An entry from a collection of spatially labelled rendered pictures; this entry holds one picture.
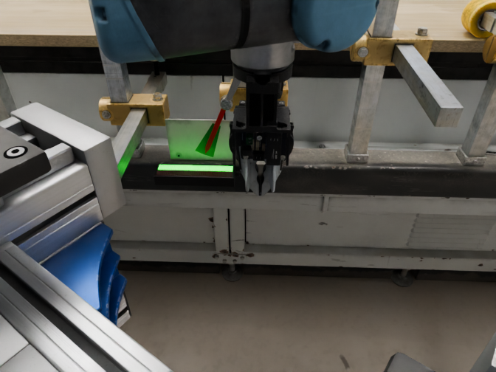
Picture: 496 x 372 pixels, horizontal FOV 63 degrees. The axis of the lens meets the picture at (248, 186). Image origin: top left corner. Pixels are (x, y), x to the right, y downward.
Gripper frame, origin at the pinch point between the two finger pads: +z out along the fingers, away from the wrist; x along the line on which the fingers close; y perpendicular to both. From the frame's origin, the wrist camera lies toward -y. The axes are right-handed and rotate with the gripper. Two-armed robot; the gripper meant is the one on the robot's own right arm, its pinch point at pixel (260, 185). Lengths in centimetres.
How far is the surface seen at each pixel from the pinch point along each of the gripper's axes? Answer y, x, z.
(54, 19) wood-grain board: -58, -54, -8
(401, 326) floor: -32, 48, 82
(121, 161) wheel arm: -6.5, -23.5, 0.5
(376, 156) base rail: -27.4, 25.8, 12.2
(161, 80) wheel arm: -38.7, -23.4, -0.1
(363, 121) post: -25.1, 20.7, 2.2
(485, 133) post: -25, 46, 5
